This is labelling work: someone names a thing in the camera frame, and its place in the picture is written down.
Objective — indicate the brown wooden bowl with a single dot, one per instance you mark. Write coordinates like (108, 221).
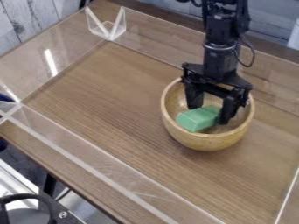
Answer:
(214, 138)

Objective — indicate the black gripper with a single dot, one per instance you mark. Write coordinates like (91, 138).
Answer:
(198, 83)

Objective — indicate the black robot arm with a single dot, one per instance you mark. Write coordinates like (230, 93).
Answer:
(226, 20)

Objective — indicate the green rectangular block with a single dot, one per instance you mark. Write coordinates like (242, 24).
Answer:
(199, 118)

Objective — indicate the clear acrylic enclosure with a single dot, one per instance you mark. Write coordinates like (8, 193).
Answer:
(83, 116)

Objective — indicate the black metal table bracket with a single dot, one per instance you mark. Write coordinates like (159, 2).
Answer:
(60, 214)

